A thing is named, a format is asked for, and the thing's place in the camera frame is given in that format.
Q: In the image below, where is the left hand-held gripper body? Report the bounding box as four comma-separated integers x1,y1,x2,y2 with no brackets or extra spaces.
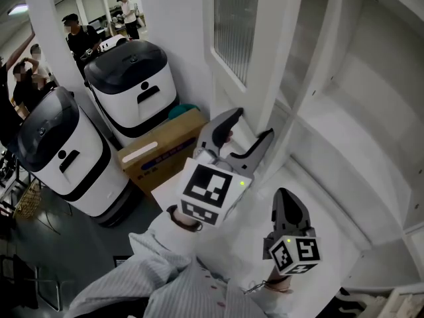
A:
174,146,256,229

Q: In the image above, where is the black metal chair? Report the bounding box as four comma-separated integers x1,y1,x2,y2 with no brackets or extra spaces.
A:
0,252,64,313

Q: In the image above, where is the teal round object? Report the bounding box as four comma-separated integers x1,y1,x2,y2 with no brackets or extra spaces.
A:
168,103,201,121

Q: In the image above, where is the gold bracelet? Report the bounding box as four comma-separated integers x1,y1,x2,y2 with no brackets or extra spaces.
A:
264,282,293,293

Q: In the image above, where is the brown cardboard box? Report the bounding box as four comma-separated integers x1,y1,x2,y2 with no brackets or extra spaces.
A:
117,107,210,197

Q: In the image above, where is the person's striped shirt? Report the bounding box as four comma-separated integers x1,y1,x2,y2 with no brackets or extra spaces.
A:
64,253,286,318

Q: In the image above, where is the white glass cabinet door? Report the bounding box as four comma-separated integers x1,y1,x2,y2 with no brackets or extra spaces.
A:
201,0,306,136

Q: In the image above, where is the white black service robot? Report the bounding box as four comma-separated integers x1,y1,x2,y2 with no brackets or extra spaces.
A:
83,38,180,148
15,85,132,227

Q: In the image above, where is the white desk with hutch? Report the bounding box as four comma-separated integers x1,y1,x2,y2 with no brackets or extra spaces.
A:
258,0,424,288

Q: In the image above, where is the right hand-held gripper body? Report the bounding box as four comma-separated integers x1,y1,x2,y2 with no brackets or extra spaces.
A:
263,226,323,276

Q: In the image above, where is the ceiling light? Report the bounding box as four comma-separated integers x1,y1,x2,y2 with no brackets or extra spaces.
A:
7,4,30,17

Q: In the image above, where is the black floor plate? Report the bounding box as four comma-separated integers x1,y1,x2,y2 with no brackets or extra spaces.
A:
113,254,134,268

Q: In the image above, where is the white ornate furniture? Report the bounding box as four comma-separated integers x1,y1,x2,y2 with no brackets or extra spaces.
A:
334,282,424,318

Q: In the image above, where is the person's left forearm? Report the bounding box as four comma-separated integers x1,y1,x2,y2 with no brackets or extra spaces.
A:
128,205,208,280

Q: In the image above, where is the dark wristband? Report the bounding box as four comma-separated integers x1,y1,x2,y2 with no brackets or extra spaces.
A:
166,205,203,233

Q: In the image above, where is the person's right forearm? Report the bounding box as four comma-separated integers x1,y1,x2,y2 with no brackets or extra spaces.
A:
256,265,296,314

